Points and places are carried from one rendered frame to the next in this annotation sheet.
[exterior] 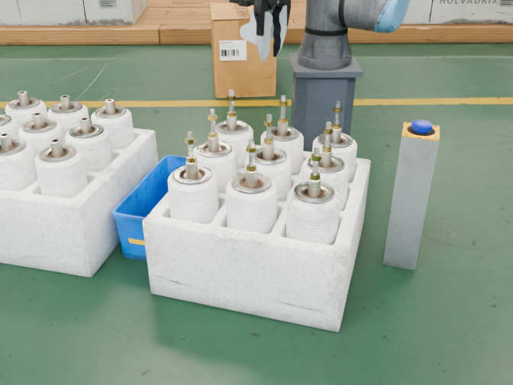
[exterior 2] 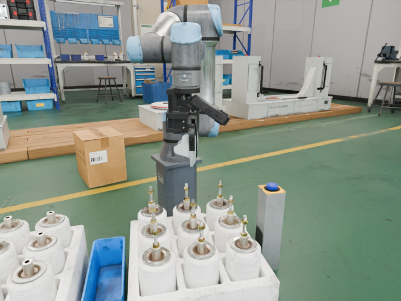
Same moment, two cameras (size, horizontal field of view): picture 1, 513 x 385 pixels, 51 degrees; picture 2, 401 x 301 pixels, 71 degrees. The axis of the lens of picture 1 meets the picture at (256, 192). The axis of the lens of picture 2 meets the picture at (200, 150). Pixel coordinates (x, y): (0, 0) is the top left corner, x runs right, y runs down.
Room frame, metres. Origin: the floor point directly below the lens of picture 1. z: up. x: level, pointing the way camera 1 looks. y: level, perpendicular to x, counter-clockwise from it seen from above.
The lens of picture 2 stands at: (0.32, 0.32, 0.73)
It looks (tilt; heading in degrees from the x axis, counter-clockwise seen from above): 17 degrees down; 332
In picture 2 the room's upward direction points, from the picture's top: straight up
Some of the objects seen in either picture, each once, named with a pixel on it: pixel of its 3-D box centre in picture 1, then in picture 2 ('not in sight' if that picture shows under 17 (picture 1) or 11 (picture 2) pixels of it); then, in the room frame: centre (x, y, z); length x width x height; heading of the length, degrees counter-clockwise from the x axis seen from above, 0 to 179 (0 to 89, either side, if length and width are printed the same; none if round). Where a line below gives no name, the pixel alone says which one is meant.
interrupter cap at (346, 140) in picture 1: (335, 140); (219, 203); (1.07, -0.17, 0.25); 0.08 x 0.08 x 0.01
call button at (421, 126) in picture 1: (421, 127); (271, 187); (0.98, -0.32, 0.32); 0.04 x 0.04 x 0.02
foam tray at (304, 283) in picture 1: (267, 222); (193, 270); (0.99, -0.02, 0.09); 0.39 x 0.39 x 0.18; 74
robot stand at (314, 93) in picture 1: (321, 111); (176, 186); (1.49, -0.19, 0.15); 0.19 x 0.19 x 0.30; 2
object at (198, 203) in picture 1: (195, 215); (158, 285); (0.91, 0.12, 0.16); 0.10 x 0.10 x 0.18
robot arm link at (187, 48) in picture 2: not in sight; (186, 47); (1.00, -0.01, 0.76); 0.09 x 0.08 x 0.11; 145
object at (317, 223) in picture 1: (311, 234); (241, 272); (0.85, -0.10, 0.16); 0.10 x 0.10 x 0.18
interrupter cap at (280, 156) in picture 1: (268, 156); (193, 226); (0.99, -0.02, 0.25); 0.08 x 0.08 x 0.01
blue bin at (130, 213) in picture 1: (163, 205); (108, 280); (1.11, 0.22, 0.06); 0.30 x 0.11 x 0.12; 165
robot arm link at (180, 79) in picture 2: not in sight; (186, 79); (1.00, -0.01, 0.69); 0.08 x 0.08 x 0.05
